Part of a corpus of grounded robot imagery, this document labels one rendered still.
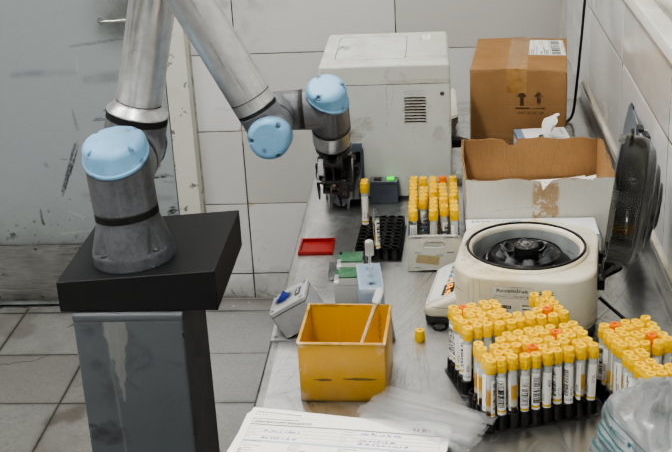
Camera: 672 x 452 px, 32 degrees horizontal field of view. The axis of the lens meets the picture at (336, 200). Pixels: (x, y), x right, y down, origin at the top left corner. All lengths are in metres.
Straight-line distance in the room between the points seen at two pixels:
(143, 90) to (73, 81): 1.76
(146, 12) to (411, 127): 0.66
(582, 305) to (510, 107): 1.02
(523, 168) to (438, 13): 1.38
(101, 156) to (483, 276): 0.69
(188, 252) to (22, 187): 2.00
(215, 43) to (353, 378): 0.62
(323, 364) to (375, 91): 0.86
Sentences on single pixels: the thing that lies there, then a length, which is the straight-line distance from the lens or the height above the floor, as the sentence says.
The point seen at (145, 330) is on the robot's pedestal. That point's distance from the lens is 2.14.
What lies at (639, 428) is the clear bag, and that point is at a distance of 1.53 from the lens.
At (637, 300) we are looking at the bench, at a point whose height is 0.88.
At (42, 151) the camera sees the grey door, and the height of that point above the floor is 0.58.
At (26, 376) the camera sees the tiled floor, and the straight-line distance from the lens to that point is 3.85.
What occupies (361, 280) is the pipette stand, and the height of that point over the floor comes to 0.97.
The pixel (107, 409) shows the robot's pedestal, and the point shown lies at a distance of 2.24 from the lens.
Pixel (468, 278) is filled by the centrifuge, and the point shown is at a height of 0.98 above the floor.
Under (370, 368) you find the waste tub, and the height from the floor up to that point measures 0.93.
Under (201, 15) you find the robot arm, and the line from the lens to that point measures 2.00.
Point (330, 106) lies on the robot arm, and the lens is 2.14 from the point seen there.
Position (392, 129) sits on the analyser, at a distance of 2.49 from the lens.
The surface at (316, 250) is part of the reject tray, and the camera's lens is 2.30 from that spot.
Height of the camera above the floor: 1.80
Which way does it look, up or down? 21 degrees down
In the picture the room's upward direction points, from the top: 3 degrees counter-clockwise
